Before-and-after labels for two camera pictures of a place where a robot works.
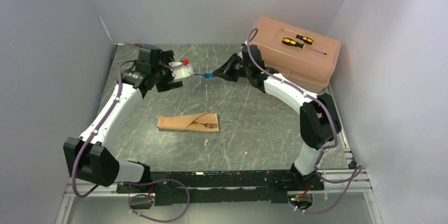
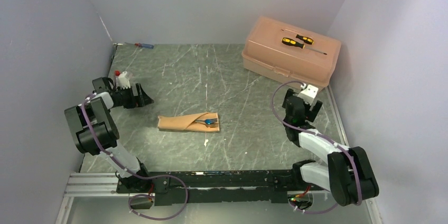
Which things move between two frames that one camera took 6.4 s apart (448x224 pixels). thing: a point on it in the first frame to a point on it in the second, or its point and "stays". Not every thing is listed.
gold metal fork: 208,125 stays
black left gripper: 165,58 to 141,100
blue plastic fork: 208,75 to 208,121
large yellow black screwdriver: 288,40 stays
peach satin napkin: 185,122 stays
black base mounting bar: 223,188 stays
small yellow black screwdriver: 309,40 stays
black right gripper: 225,71 to 309,114
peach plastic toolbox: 309,59 stays
